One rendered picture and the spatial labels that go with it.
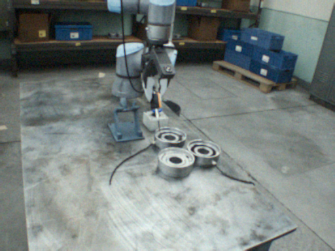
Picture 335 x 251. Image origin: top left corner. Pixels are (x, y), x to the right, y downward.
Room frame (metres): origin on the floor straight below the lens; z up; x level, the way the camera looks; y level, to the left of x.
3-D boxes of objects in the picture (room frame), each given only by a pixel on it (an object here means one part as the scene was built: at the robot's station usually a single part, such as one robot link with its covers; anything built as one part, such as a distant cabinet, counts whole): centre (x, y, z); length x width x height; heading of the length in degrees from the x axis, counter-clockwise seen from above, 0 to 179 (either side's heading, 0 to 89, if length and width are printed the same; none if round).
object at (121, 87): (1.29, 0.23, 0.85); 0.15 x 0.15 x 0.10
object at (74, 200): (0.89, 0.21, 0.79); 1.20 x 0.60 x 0.02; 30
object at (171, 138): (0.85, 0.00, 0.82); 0.10 x 0.10 x 0.04
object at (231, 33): (5.49, -0.86, 0.56); 0.52 x 0.38 x 0.22; 117
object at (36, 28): (3.82, 2.03, 0.64); 0.49 x 0.40 x 0.37; 125
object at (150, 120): (0.98, 0.07, 0.82); 0.08 x 0.07 x 0.05; 30
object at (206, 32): (5.17, -0.31, 0.67); 0.52 x 0.43 x 0.43; 120
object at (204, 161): (0.79, -0.11, 0.82); 0.10 x 0.10 x 0.04
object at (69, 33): (4.11, 1.58, 0.56); 0.52 x 0.38 x 0.22; 117
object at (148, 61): (0.94, 0.08, 1.07); 0.09 x 0.08 x 0.12; 27
